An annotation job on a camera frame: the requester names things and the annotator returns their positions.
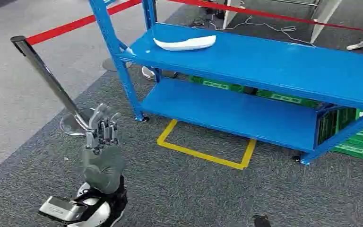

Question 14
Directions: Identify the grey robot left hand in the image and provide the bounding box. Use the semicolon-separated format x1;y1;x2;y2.
80;103;126;195

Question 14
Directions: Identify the white curved plastic part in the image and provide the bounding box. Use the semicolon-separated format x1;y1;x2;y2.
153;35;217;52

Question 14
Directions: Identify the black-topped belt stanchion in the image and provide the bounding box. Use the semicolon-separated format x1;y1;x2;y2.
141;66;177;80

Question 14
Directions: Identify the red barrier belt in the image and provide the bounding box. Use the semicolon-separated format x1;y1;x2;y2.
167;0;363;35
26;0;142;46

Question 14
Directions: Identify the black robot right foot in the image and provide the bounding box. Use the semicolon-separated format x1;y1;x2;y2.
252;214;271;227

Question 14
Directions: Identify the black power adapter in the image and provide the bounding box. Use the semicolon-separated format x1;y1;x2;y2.
188;17;207;27

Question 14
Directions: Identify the blue metal shelf rack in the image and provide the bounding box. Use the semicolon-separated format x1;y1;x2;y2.
88;0;363;166

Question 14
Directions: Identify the white desk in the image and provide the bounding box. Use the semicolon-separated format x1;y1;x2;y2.
223;0;343;44

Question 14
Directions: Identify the white power strip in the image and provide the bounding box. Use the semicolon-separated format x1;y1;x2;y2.
346;41;363;51

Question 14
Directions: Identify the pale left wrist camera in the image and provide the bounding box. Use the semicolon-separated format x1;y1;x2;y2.
38;195;86;224

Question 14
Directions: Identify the chrome stanchion post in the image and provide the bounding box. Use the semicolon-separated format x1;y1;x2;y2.
10;35;96;137

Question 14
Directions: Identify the white floor cable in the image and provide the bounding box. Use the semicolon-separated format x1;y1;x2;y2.
208;16;317;48

